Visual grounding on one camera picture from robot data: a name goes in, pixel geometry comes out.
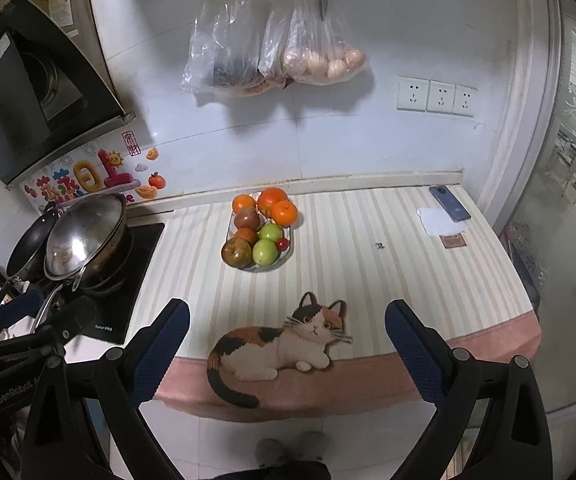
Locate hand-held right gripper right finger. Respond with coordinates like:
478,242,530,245
384,299,554,480

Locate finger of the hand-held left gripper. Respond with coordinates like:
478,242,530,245
30,295,97,343
0,290,45,328

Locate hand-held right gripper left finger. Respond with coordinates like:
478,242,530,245
20,298,191,480

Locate red-brown apple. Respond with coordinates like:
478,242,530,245
221,236,255,269

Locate dark purple-red fruit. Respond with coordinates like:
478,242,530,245
233,208,261,232

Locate black frying pan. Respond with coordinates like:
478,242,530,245
5,201,64,283

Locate dark wok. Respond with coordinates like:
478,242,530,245
70,220,135,293

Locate black induction cooktop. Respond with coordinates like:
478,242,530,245
63,222,166,346

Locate steel wok with lid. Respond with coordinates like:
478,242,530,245
43,194,128,281

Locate striped mat with cat print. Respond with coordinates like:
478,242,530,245
130,185,543,421

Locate grey slipper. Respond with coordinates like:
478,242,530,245
293,430,330,463
254,437,289,470

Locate white paper sheet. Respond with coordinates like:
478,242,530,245
416,206,469,237

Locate blue smartphone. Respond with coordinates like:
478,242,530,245
428,185,472,223

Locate large orange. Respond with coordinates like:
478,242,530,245
257,187,289,217

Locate black range hood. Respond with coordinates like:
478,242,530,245
0,0,136,193

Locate glass sliding door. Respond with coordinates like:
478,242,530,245
498,0,576,411

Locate pile of brown eggs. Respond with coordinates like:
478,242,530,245
283,45,367,82

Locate brown hood chimney cover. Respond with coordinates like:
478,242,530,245
15,0,111,78

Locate small clear plastic bag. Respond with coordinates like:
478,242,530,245
258,0,300,92

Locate clear plastic bag dark contents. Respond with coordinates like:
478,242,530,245
182,0,274,98

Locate clear plastic bag with eggs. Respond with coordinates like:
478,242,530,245
283,0,369,86

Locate colourful wall stickers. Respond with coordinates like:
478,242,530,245
23,130,166,206

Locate white wall socket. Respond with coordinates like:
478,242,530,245
451,84,479,117
396,76,429,112
426,80,455,114

